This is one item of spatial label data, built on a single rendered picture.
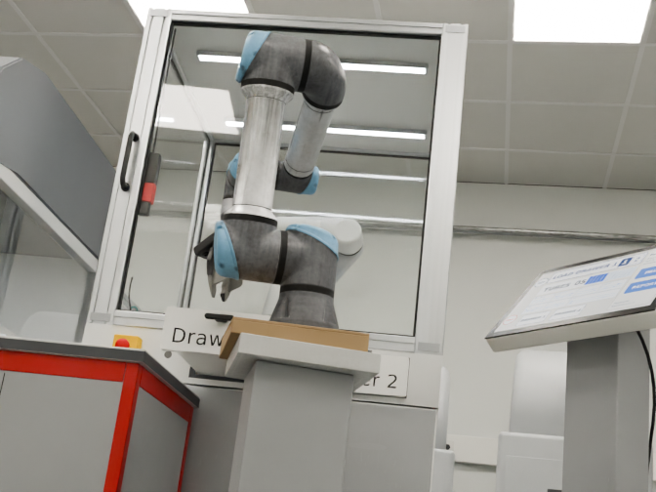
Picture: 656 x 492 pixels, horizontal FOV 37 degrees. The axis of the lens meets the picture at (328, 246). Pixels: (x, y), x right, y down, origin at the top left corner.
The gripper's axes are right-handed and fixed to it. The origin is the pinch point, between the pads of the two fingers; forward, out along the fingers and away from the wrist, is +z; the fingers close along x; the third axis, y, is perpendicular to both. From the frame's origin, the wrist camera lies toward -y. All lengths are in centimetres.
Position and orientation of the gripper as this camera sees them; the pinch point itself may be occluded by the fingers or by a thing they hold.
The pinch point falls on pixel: (217, 295)
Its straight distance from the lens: 249.3
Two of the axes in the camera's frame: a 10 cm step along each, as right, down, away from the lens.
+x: 5.9, 3.2, 7.4
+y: 8.0, -1.0, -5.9
